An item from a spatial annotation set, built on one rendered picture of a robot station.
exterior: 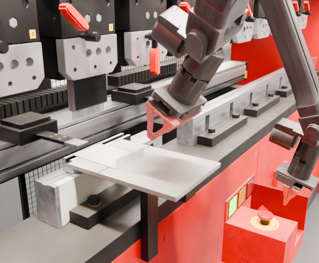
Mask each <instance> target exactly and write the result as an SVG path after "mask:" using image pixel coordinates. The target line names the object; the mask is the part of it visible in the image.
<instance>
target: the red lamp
mask: <svg viewBox="0 0 319 263"><path fill-rule="evenodd" d="M253 182H254V178H253V179H252V180H251V181H250V182H249V183H248V190H247V198H248V197H249V196H250V195H251V193H252V192H253Z"/></svg>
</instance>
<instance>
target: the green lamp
mask: <svg viewBox="0 0 319 263"><path fill-rule="evenodd" d="M236 203H237V195H236V196H235V197H234V198H233V199H232V200H231V201H230V204H229V217H230V216H231V215H232V214H233V213H234V212H235V211H236Z"/></svg>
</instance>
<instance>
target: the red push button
mask: <svg viewBox="0 0 319 263"><path fill-rule="evenodd" d="M257 216H258V218H259V219H261V222H260V223H261V224H262V225H269V221H270V220H272V219H273V217H274V216H273V214H272V213H271V212H269V211H266V210H262V211H259V212H258V214H257Z"/></svg>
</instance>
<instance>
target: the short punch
mask: <svg viewBox="0 0 319 263"><path fill-rule="evenodd" d="M66 80H67V79H66ZM67 94H68V107H69V110H70V111H72V120H73V121H74V120H76V119H79V118H82V117H85V116H88V115H91V114H94V113H97V112H100V111H103V110H105V104H104V103H105V102H107V85H106V74H101V75H97V76H92V77H88V78H83V79H79V80H67Z"/></svg>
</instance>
